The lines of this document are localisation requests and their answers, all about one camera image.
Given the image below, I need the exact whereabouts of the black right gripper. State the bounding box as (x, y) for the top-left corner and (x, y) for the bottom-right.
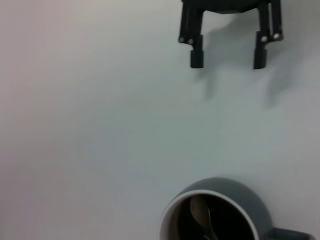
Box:
(177, 0), (285, 70)

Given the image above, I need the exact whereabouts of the grey cup with coffee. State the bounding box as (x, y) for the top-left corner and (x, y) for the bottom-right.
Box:
(159, 176), (316, 240)

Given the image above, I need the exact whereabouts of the pink handled metal spoon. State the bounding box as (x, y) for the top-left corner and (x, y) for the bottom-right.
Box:
(189, 195), (221, 240)

